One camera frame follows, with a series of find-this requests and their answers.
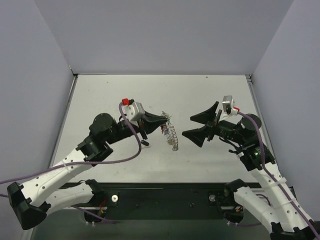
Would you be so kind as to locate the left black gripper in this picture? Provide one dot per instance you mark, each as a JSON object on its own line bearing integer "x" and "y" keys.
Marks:
{"x": 143, "y": 127}

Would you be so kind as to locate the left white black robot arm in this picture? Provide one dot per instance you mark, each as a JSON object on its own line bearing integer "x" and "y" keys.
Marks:
{"x": 92, "y": 151}

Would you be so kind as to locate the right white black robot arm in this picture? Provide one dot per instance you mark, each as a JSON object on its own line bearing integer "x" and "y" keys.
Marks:
{"x": 281, "y": 215}

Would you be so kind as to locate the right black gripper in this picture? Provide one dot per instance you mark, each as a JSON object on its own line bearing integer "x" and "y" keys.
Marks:
{"x": 213, "y": 125}

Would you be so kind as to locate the black key fob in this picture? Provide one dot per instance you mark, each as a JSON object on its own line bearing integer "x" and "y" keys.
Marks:
{"x": 145, "y": 143}

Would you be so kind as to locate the aluminium frame rail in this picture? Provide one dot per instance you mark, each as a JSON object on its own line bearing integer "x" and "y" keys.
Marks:
{"x": 83, "y": 193}

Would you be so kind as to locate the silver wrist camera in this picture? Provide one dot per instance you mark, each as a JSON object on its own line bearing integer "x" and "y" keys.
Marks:
{"x": 134, "y": 111}
{"x": 228, "y": 101}

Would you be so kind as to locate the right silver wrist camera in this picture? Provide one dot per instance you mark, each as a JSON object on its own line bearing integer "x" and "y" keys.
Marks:
{"x": 228, "y": 101}

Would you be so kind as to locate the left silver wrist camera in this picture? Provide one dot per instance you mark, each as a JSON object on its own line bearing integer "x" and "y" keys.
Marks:
{"x": 134, "y": 111}

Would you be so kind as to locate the metal ring disc with keyrings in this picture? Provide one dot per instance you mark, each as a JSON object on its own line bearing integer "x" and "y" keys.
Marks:
{"x": 170, "y": 133}

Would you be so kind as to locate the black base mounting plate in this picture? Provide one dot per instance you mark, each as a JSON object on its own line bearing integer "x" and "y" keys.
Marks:
{"x": 166, "y": 201}

